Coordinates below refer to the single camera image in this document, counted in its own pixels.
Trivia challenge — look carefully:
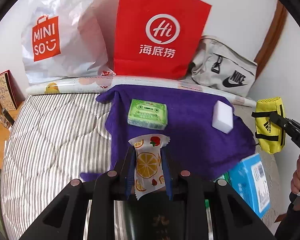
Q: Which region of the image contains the fruit pattern wipe packet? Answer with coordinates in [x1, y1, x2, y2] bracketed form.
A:
[128, 134, 170, 199]

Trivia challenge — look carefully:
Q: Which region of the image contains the yellow Adidas pouch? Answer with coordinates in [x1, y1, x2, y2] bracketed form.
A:
[251, 97, 286, 154]

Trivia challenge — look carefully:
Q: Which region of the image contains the blue tissue box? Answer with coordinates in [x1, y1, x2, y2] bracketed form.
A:
[228, 153, 270, 218]

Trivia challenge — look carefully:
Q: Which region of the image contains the green cassette tissue pack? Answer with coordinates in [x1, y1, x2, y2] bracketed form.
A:
[127, 99, 168, 131]

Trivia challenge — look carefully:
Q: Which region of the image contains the white sponge block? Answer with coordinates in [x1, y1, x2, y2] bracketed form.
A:
[212, 100, 234, 134]

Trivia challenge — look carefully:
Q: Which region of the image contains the green wet wipes packet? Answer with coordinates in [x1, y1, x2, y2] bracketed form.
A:
[205, 172, 231, 209]

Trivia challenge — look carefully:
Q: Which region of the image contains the dark green tea tin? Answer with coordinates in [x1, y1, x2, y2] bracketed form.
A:
[87, 187, 209, 239]

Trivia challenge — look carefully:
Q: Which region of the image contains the purple towel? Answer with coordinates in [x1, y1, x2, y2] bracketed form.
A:
[96, 85, 256, 180]

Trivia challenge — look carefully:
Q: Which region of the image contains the striped mattress pad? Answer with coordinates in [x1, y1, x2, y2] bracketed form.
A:
[1, 94, 279, 239]

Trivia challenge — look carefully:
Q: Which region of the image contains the beige Nike bag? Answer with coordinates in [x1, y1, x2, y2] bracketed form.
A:
[190, 35, 257, 97]

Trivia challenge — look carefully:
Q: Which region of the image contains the brown patterned book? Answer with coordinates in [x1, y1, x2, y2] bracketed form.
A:
[0, 70, 18, 111]

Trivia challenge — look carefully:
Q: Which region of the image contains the red Hi paper bag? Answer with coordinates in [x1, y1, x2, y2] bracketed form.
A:
[114, 0, 211, 79]

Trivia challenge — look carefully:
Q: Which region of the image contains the white Miniso plastic bag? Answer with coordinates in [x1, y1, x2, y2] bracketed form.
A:
[21, 0, 114, 86]

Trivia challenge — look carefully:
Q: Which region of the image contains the brown wooden door frame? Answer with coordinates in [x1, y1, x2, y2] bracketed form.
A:
[254, 0, 288, 79]

